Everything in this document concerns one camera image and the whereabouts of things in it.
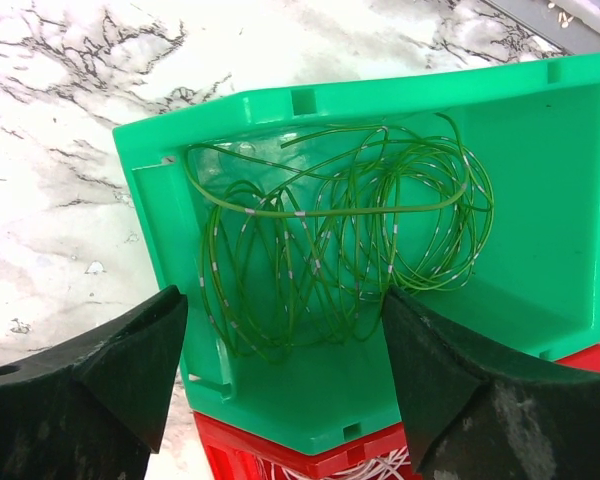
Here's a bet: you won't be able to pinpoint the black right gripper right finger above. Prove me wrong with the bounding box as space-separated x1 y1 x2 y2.
382 287 600 479

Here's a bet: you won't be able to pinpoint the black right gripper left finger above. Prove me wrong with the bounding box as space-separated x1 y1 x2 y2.
0 286 188 479

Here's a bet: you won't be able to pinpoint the green wire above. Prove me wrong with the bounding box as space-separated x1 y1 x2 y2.
183 112 495 364

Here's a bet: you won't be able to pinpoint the red plastic bin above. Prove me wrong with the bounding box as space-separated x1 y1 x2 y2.
192 343 600 480

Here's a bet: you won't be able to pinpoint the green plastic bin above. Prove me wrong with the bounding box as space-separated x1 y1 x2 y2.
113 53 600 454

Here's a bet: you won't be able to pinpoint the white wires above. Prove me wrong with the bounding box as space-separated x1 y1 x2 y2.
252 447 411 480

